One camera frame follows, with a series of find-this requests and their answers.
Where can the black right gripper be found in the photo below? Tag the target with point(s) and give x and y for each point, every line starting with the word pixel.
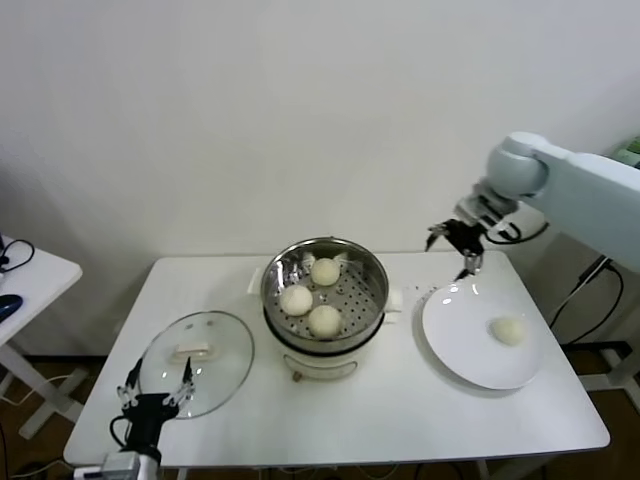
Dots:
pixel 465 236

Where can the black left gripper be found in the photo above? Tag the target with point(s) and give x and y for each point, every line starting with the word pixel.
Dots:
pixel 147 412

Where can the white steamed baozi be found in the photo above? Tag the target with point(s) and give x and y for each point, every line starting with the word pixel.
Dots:
pixel 325 271
pixel 296 300
pixel 507 330
pixel 325 321

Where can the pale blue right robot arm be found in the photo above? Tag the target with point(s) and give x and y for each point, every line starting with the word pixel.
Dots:
pixel 585 195

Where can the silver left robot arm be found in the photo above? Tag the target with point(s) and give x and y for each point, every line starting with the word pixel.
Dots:
pixel 125 465

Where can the perforated steel steamer basket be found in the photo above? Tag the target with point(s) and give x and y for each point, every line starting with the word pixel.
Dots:
pixel 360 300

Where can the glass pot lid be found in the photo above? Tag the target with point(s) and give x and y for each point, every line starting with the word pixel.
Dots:
pixel 220 345

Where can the white oval plate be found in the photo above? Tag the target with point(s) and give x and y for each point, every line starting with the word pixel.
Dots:
pixel 460 330

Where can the white side table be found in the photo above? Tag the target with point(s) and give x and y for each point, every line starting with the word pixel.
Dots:
pixel 45 280

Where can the cream electric pot base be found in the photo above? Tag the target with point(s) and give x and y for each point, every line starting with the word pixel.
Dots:
pixel 320 362

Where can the blue computer mouse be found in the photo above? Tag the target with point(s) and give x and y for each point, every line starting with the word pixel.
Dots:
pixel 9 303

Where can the mint green appliance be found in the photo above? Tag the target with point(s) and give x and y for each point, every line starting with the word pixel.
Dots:
pixel 631 150

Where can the white side desk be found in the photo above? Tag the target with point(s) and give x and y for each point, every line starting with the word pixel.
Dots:
pixel 615 382

